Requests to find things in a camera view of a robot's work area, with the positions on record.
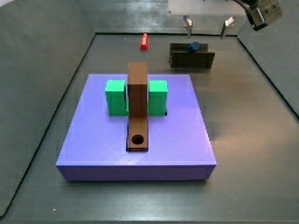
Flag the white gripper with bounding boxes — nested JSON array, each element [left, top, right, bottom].
[[168, 0, 245, 39]]

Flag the blue peg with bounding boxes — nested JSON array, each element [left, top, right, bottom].
[[187, 42, 201, 53]]

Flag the black angle fixture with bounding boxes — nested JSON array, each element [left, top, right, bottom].
[[169, 43, 215, 69]]

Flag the red peg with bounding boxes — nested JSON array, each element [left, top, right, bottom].
[[140, 33, 148, 51]]

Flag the green block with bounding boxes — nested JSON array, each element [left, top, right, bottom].
[[105, 80, 168, 116]]

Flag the purple base block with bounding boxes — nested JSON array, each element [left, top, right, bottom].
[[56, 74, 216, 181]]

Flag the black cable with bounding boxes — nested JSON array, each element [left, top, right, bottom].
[[232, 0, 255, 12]]

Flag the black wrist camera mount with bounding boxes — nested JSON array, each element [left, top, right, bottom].
[[247, 0, 283, 31]]

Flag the brown L-shaped bracket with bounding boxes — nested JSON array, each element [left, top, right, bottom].
[[127, 62, 148, 152]]

